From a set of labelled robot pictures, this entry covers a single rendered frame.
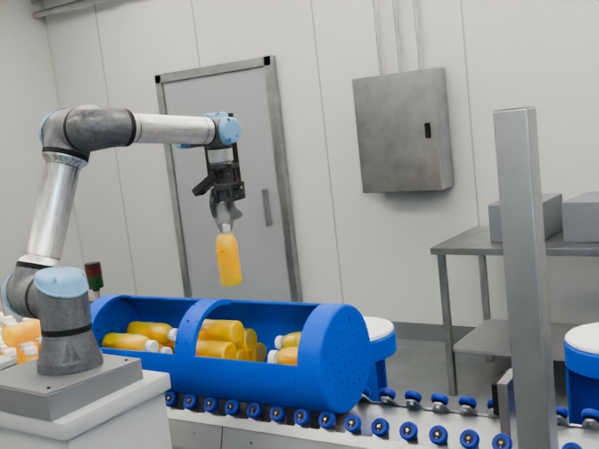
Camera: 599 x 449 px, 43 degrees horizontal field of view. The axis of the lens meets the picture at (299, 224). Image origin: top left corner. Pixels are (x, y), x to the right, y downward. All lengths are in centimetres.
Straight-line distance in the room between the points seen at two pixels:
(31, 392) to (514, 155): 111
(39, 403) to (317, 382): 65
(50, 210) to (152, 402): 53
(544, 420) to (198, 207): 532
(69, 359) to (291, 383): 54
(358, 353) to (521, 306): 76
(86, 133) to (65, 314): 44
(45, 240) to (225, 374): 58
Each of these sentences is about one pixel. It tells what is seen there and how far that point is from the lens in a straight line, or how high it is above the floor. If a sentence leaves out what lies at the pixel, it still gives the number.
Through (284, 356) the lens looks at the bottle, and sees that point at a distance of 201.
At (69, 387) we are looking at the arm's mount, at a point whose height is 121.
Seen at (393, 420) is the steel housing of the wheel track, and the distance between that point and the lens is 204.
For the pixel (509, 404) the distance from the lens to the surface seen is 183.
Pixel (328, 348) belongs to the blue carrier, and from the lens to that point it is 192.
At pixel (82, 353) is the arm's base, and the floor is 125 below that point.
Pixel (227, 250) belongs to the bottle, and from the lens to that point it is 234.
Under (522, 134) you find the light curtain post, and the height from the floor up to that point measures 166.
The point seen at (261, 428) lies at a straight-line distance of 209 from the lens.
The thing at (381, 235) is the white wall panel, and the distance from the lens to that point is 561.
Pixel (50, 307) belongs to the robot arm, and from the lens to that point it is 182.
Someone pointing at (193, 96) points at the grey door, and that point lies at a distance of 644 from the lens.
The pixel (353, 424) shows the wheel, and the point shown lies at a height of 96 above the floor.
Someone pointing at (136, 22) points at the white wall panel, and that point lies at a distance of 694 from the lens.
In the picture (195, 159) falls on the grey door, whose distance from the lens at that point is 649.
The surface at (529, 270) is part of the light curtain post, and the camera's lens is 138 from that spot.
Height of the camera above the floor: 172
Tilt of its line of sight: 8 degrees down
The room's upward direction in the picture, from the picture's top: 6 degrees counter-clockwise
